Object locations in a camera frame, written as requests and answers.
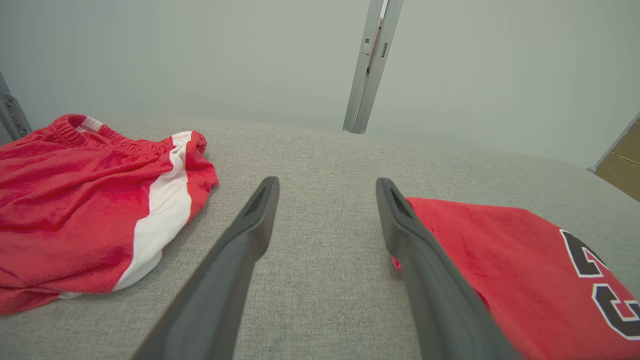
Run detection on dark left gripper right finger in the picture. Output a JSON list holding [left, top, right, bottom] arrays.
[[376, 177, 522, 360]]

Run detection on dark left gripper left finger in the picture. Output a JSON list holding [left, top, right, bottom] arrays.
[[131, 176, 281, 360]]

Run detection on red Bulls 23 jersey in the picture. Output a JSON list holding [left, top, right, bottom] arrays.
[[392, 196, 640, 360]]

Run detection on red shorts with white stripe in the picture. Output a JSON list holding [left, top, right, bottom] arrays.
[[0, 114, 220, 316]]

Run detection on brown cardboard box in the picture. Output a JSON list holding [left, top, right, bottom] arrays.
[[595, 120, 640, 203]]

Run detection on grey double partition post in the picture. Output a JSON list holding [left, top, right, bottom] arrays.
[[342, 0, 405, 135]]

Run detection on grey partition end post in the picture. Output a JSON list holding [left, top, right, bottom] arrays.
[[587, 110, 640, 174]]

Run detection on grey perforated metal bracket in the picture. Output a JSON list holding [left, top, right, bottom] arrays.
[[0, 70, 33, 145]]

